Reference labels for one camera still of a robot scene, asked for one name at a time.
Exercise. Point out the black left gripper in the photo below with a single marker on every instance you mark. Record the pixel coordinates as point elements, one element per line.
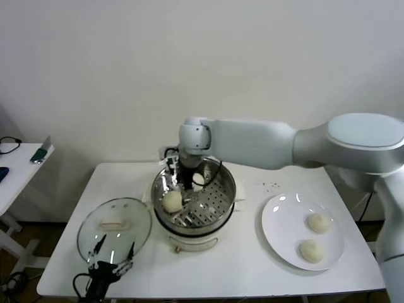
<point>102,274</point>

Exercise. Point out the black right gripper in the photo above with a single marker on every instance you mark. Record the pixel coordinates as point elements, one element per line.
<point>186,175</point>

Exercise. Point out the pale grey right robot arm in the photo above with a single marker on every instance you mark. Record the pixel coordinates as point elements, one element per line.
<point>252,142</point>

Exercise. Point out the perforated steel steamer basket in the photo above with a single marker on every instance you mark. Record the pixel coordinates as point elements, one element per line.
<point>217,195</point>

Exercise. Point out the cream electric cooking pot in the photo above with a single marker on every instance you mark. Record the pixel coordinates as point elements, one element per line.
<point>189,241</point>

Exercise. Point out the scattered dark crumbs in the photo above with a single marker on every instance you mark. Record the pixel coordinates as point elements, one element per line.
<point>274,185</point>

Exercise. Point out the white round plate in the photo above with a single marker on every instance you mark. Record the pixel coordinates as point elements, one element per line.
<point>284,227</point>

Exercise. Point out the white side table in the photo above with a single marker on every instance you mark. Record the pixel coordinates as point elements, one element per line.
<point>19,170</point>

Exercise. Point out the dark blue flat object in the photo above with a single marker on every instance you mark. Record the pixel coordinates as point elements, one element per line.
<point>3,173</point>

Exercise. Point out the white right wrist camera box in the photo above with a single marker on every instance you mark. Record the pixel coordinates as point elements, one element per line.
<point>170,162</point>

